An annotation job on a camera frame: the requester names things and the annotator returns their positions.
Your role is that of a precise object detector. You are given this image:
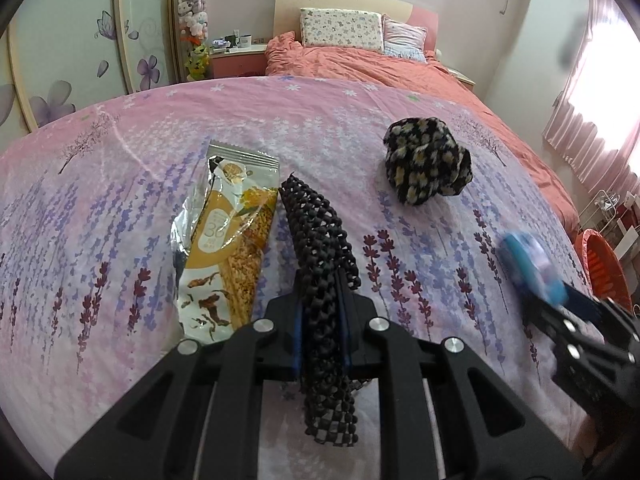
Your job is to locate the pink striped pillow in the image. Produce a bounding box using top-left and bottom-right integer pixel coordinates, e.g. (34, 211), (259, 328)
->
(381, 15), (430, 63)

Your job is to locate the cream nightstand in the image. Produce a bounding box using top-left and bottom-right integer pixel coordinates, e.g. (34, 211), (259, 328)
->
(440, 62), (476, 92)

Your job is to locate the coral bed blanket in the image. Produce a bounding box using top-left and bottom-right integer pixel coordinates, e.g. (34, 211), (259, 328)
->
(264, 30), (581, 233)

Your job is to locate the floral wardrobe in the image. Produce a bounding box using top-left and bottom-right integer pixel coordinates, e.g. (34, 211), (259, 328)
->
(0, 0), (181, 136)

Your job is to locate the pink curtain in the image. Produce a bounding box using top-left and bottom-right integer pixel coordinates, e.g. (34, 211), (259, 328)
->
(542, 0), (640, 186)

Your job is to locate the pink floral printed blanket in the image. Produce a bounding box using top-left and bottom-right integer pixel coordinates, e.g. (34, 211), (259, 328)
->
(0, 75), (601, 480)

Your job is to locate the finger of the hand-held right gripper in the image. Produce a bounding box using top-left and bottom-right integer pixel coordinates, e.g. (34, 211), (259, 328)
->
(522, 294), (603, 358)
(562, 282), (640, 343)

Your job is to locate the orange plastic basket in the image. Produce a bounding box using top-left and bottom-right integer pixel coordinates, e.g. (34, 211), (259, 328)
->
(574, 228), (633, 311)

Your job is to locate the yellow snack packet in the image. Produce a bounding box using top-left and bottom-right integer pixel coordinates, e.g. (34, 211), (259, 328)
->
(170, 140), (280, 346)

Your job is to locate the light blue round object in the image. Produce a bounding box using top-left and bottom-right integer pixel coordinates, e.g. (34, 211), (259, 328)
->
(501, 232), (571, 306)

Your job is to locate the white wire rack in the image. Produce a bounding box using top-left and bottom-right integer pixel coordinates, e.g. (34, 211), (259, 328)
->
(580, 187), (640, 261)

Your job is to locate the clear tube of plush toys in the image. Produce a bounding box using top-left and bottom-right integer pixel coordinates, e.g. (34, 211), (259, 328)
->
(177, 0), (211, 82)

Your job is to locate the pink nightstand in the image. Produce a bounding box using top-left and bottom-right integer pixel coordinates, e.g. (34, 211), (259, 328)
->
(207, 42), (268, 80)

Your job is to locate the white floral pillow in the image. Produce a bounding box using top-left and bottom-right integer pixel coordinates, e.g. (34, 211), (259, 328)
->
(299, 7), (386, 53)

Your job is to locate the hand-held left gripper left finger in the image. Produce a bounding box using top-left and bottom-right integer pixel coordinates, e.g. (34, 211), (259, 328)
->
(52, 297), (306, 480)

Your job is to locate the black floral cloth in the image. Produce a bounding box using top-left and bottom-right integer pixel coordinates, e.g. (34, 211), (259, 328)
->
(382, 116), (473, 207)

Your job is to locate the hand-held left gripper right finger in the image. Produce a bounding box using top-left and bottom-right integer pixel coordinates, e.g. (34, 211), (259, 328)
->
(342, 292), (583, 480)

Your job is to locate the black mesh mat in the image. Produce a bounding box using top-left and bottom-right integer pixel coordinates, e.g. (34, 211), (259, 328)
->
(277, 172), (362, 448)

